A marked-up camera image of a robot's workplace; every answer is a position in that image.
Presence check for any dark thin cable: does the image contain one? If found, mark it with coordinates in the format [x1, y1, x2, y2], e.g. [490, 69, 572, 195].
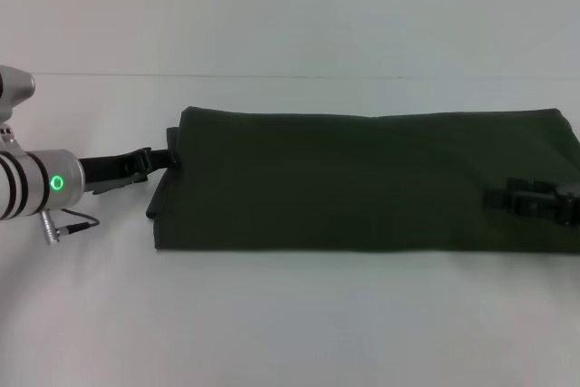
[58, 207, 101, 231]

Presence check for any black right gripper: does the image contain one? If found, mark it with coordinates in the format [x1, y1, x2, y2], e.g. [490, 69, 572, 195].
[482, 177, 580, 227]

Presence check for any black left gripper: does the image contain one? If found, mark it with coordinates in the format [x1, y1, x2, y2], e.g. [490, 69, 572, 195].
[76, 146, 179, 196]

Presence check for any dark green shirt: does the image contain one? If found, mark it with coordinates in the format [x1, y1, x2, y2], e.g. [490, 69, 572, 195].
[144, 105, 580, 254]

